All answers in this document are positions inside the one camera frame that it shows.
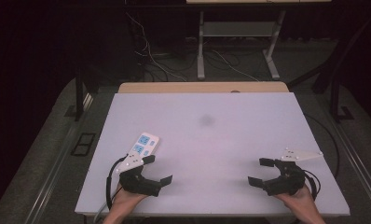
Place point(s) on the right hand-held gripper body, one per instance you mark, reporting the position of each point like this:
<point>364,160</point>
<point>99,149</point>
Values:
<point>287,182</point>

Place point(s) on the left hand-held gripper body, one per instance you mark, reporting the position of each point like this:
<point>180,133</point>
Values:
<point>136,182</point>

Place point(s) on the aluminium floor rail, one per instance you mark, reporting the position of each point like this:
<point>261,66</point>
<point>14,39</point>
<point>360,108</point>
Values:
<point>54,168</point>
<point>357,161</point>

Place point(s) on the light wooden table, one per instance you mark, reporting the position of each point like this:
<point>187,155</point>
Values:
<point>202,87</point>

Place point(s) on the grey metal table frame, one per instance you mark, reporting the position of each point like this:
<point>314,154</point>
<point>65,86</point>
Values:
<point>236,29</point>

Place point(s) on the person's right hand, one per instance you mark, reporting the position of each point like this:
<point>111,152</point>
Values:
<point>300,202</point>

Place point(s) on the white power strip blue sockets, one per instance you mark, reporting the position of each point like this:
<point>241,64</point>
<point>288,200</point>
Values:
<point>145,143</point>

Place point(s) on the black stand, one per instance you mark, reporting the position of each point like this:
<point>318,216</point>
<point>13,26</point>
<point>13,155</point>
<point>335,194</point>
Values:
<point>335,99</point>
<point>79,99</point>

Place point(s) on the person's left hand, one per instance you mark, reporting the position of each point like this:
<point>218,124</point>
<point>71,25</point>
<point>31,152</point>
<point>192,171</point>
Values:
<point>124,200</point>

